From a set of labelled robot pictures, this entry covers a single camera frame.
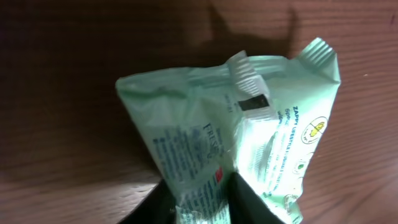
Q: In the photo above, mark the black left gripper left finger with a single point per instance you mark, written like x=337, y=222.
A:
x=158, y=207

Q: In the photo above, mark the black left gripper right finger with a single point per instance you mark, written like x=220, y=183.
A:
x=245, y=207

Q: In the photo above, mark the mint green wipes packet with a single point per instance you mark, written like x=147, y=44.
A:
x=261, y=117

